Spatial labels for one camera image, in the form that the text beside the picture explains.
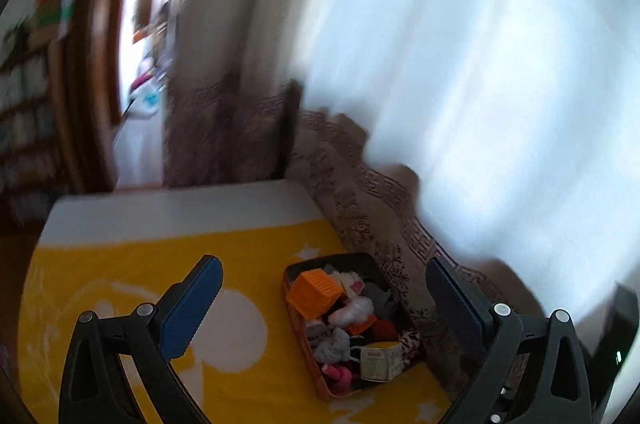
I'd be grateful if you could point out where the yellow white medicine box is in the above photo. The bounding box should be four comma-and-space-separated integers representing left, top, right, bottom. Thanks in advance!
360, 342, 404, 383

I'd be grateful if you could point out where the yellow white blanket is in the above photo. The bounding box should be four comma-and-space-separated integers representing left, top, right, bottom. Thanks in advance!
17, 219, 449, 423

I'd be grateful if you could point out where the wooden bookshelf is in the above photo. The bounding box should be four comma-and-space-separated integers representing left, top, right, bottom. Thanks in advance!
1, 0, 82, 233

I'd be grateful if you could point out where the patterned beige sofa cover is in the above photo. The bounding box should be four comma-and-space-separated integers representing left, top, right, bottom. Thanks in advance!
286, 110, 544, 397

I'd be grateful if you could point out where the pink leopard plush toy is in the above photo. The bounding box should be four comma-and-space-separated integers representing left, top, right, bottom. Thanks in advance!
399, 329, 421, 368

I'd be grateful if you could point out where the grey knotted cloth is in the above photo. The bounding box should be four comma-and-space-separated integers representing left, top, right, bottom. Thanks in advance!
314, 328, 352, 364

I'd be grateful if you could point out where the mauve patterned curtain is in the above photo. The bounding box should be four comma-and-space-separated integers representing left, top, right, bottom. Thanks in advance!
162, 75, 304, 189

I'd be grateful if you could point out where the orange plastic cube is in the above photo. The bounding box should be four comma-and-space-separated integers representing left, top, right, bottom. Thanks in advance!
346, 315, 378, 336
285, 268, 344, 320

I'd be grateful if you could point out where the cream pink plush toy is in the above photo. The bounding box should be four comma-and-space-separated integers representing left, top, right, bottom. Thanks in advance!
328, 271, 374, 330

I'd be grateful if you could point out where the wooden door frame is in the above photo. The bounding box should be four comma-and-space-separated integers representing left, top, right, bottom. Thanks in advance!
72, 0, 126, 193

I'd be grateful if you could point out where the red storage box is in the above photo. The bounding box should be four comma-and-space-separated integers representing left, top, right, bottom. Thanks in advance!
283, 253, 422, 402

